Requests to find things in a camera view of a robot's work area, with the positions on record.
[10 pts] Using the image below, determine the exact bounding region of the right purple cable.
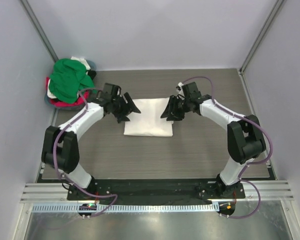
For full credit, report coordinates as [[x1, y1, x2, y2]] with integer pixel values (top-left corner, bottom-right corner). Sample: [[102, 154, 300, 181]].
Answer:
[[181, 76, 275, 220]]

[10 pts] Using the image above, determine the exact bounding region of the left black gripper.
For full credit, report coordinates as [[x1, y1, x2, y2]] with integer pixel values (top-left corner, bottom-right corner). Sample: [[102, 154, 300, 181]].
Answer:
[[111, 92, 140, 123]]

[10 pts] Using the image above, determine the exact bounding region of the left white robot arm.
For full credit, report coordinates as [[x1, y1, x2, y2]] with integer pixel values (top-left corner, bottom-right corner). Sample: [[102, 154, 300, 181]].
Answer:
[[41, 83, 141, 200]]

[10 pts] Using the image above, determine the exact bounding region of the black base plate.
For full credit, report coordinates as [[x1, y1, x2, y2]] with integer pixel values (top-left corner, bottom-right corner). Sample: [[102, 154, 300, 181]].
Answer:
[[66, 177, 246, 205]]

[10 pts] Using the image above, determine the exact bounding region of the slotted cable duct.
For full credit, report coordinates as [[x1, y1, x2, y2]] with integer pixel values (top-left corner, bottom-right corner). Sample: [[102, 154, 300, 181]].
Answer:
[[32, 202, 219, 213]]

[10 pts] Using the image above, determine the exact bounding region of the purple cable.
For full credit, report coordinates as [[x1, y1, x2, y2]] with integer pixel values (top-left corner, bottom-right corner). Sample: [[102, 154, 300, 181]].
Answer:
[[181, 76, 275, 220], [52, 87, 118, 217]]

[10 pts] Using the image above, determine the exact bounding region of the left aluminium frame post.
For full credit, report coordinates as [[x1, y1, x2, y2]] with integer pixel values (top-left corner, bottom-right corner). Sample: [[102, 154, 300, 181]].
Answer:
[[19, 0, 59, 62]]

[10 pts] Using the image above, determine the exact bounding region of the white Coca-Cola t-shirt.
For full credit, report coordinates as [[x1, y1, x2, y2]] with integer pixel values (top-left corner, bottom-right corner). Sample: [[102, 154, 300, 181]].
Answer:
[[123, 98, 173, 137]]

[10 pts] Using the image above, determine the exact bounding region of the right aluminium frame post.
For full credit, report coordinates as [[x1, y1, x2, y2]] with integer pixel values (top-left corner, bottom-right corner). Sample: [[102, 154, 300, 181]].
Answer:
[[239, 0, 286, 75]]

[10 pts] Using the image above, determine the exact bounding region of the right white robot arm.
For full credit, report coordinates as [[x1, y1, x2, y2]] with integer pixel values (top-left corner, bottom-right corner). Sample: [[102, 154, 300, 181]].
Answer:
[[160, 82, 266, 198]]

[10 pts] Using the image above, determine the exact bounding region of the aluminium frame post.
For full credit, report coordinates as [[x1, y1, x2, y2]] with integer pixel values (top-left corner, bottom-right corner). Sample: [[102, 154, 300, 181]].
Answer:
[[19, 0, 59, 62], [239, 0, 286, 75]]

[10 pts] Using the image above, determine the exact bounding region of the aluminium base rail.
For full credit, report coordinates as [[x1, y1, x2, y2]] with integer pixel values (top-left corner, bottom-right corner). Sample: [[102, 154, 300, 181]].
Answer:
[[20, 180, 294, 203]]

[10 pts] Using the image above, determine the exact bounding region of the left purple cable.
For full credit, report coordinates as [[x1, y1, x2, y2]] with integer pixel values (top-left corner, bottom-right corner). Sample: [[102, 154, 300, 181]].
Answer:
[[52, 87, 118, 217]]

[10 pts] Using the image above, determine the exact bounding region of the grey laundry basket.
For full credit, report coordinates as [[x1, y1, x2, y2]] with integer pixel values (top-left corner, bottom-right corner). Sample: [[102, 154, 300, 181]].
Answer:
[[44, 57, 98, 111]]

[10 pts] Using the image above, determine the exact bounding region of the pink t-shirt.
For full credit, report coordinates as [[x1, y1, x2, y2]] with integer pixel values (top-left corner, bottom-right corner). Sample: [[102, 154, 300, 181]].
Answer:
[[44, 77, 85, 110]]

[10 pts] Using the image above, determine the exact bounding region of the green t-shirt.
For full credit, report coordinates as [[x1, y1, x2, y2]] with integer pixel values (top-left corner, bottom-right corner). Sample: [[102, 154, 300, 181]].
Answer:
[[48, 57, 97, 104]]

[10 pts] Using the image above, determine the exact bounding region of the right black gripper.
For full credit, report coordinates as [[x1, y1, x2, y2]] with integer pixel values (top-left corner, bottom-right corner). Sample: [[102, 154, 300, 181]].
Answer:
[[161, 95, 191, 121]]

